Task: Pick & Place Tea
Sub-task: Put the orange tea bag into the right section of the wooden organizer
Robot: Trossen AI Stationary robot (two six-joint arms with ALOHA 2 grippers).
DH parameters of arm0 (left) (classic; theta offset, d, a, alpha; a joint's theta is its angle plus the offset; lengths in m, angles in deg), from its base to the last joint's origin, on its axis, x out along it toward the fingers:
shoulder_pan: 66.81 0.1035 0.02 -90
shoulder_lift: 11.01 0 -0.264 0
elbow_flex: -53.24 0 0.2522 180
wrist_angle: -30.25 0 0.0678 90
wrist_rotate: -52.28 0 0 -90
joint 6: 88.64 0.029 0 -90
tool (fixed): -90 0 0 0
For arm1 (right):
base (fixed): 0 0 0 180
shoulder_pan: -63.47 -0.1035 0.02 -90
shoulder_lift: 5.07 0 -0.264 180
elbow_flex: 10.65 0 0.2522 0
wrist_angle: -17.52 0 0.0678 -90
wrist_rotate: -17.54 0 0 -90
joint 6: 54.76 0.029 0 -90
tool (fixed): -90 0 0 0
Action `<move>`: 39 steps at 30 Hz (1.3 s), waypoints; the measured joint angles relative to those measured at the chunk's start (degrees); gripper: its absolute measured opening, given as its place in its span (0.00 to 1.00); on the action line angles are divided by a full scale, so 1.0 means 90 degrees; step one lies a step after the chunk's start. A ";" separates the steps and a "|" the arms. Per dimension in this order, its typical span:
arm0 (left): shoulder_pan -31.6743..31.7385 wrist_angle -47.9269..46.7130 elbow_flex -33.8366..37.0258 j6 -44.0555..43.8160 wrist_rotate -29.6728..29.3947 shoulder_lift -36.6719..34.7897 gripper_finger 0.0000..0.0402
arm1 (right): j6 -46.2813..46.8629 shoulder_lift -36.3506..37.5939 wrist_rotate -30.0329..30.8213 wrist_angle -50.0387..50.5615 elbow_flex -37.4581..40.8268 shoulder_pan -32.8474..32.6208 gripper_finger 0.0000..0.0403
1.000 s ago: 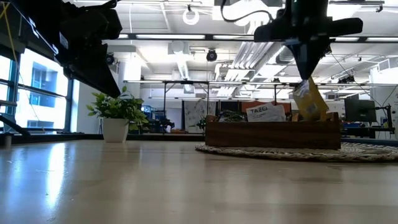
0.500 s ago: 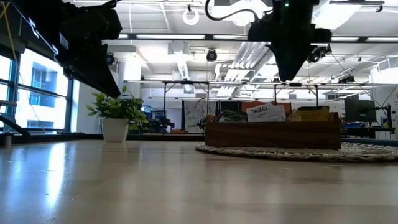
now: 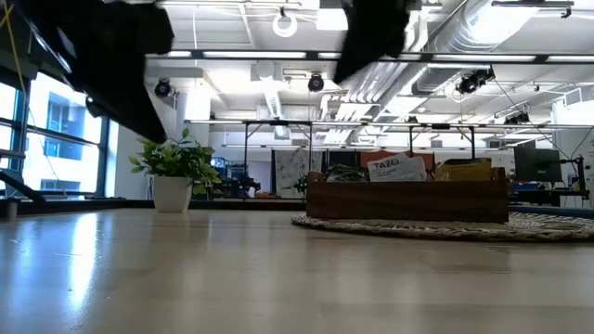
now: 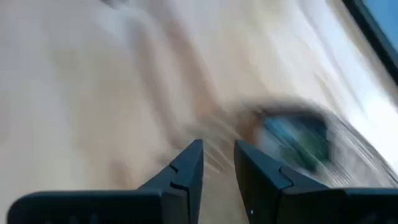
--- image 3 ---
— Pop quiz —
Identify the white ring light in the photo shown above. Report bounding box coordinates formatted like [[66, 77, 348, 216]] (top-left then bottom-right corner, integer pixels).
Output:
[[272, 11, 299, 39]]

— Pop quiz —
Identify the black ceiling camera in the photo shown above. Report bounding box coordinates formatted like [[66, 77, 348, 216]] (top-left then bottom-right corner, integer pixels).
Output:
[[457, 67, 496, 96]]

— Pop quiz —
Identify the dark blue tea packet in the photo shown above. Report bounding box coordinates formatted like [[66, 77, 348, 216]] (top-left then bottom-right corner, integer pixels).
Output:
[[326, 164, 369, 183]]

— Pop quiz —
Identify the white orange Tazo tea packet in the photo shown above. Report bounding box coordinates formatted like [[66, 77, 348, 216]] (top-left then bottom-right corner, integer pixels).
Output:
[[367, 152, 428, 183]]

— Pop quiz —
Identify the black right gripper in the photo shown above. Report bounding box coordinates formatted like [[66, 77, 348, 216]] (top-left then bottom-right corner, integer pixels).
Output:
[[332, 0, 412, 85]]

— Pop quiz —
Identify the black background rig frame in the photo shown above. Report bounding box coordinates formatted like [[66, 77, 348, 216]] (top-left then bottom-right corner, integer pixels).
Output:
[[185, 119, 594, 173]]

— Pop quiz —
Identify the green plant in white pot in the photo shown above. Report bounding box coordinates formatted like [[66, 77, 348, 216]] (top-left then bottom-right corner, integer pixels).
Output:
[[128, 127, 223, 214]]

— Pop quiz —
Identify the brown wooden organizer box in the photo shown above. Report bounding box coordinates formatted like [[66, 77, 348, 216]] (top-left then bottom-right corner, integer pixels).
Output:
[[305, 167, 510, 225]]

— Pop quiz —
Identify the wicker basket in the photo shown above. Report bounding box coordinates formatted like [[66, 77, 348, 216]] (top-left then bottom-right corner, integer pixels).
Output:
[[291, 212, 594, 243]]

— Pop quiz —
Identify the black computer monitor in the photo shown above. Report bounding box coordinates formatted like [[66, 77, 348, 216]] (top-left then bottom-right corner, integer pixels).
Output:
[[513, 147, 563, 184]]

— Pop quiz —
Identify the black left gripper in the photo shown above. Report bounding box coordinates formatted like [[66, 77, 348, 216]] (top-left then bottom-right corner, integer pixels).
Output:
[[18, 0, 175, 144]]

